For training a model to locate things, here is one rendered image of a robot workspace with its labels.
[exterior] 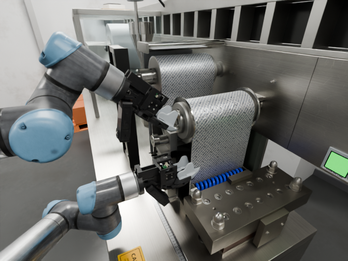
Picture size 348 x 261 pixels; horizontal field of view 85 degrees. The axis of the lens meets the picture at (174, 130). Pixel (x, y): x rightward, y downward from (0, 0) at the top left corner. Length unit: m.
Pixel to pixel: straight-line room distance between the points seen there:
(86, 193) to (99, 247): 1.31
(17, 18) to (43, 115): 3.68
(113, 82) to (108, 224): 0.38
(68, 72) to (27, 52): 3.57
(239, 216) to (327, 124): 0.35
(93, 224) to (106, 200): 0.11
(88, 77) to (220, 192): 0.51
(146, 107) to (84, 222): 0.37
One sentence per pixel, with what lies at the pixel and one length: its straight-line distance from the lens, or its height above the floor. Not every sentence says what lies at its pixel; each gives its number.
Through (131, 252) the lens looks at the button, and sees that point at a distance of 0.68.
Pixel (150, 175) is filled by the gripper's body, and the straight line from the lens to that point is 0.56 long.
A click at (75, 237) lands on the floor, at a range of 1.95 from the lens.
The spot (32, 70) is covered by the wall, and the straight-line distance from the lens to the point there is 4.03.
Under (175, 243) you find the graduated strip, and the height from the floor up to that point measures 0.90.
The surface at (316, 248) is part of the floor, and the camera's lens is 2.05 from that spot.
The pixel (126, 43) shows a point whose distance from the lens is 1.49.
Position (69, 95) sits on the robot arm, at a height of 1.39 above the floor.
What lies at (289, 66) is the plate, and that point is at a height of 1.40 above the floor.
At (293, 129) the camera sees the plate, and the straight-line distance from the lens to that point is 0.72.
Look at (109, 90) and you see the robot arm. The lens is 0.44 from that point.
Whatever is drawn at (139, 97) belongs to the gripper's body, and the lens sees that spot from 0.49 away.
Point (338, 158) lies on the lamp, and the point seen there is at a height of 1.20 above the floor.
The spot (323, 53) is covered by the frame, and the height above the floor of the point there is 1.45.
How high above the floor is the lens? 1.51
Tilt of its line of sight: 29 degrees down
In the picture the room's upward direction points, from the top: straight up
